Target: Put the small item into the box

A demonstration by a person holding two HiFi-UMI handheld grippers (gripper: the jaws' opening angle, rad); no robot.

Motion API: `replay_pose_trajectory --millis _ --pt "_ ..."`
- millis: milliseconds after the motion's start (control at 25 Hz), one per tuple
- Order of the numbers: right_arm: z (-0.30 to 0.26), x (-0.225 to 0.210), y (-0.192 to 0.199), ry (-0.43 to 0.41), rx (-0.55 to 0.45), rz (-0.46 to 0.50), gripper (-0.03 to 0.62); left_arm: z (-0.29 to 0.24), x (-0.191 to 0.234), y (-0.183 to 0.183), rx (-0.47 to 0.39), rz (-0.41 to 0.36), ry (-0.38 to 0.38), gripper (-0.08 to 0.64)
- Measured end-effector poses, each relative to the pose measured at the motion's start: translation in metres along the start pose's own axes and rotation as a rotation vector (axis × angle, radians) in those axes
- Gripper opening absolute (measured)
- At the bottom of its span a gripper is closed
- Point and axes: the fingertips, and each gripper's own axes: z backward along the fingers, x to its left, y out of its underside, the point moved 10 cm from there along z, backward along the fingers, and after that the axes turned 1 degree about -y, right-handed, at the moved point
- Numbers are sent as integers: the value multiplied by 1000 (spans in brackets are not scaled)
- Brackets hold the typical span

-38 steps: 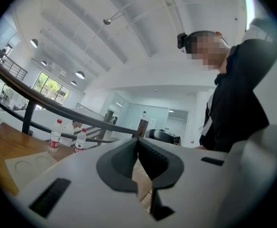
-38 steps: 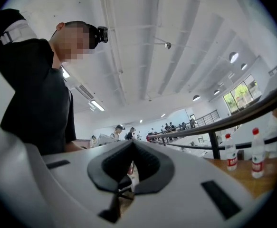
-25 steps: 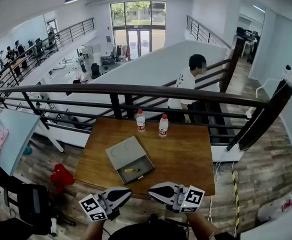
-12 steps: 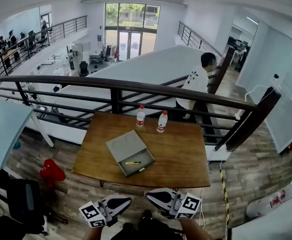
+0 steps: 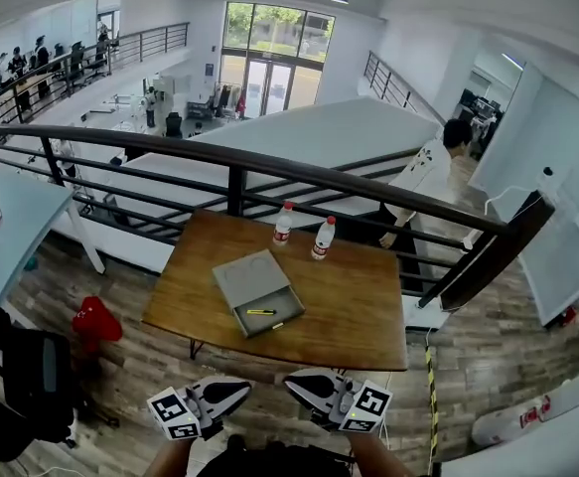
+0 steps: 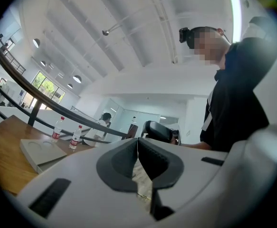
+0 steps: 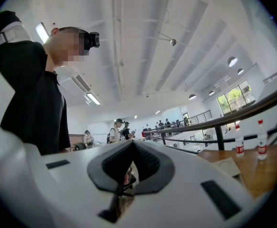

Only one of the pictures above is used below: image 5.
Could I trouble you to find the clothes rack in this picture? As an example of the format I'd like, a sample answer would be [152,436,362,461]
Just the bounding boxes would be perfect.
[212,80,246,118]

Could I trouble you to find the yellow black striped strip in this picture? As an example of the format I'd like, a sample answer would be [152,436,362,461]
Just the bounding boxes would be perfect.
[423,344,442,466]

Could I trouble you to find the person's right forearm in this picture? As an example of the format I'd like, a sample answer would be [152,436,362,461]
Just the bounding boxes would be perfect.
[348,431,415,477]

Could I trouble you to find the white device red marks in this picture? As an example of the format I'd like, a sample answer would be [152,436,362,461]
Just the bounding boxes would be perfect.
[470,369,579,449]

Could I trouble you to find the large glass window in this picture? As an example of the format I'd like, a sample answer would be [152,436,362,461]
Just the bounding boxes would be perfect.
[218,1,338,118]

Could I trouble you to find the black office chair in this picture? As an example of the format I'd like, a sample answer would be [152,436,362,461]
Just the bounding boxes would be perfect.
[0,285,79,464]

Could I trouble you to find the white table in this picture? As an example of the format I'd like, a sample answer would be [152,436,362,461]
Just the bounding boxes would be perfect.
[0,166,106,307]

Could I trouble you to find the white partition panel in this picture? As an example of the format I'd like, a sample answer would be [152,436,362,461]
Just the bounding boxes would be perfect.
[516,62,579,327]

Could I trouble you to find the grey box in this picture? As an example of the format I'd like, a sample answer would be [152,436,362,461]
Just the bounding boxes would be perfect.
[212,248,306,340]

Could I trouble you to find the distant black mezzanine railing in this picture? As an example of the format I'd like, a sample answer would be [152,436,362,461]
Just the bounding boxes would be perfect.
[0,21,191,124]

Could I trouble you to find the red cloth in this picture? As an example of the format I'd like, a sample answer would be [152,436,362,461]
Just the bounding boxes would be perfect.
[72,295,124,356]

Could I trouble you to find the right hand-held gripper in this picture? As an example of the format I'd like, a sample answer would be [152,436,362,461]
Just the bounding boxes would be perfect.
[282,368,394,434]

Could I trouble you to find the water bottle red label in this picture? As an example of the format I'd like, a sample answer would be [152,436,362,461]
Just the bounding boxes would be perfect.
[310,215,338,261]
[271,201,294,247]

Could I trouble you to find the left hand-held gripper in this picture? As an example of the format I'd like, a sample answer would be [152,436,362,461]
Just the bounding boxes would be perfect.
[146,376,253,441]

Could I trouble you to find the black stair railing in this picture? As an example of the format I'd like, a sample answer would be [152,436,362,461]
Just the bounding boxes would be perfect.
[362,50,419,113]

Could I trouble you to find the person's left forearm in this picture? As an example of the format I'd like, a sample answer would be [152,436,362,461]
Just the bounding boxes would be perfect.
[142,436,197,477]

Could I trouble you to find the person's black shirt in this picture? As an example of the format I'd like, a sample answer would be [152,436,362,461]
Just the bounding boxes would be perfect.
[200,433,356,477]

